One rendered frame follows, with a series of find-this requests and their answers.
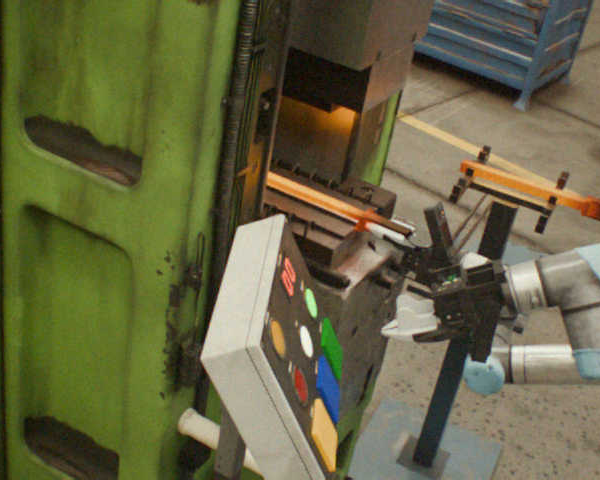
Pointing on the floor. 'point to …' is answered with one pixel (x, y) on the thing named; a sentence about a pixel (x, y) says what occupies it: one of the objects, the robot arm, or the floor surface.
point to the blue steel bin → (508, 39)
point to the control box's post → (229, 451)
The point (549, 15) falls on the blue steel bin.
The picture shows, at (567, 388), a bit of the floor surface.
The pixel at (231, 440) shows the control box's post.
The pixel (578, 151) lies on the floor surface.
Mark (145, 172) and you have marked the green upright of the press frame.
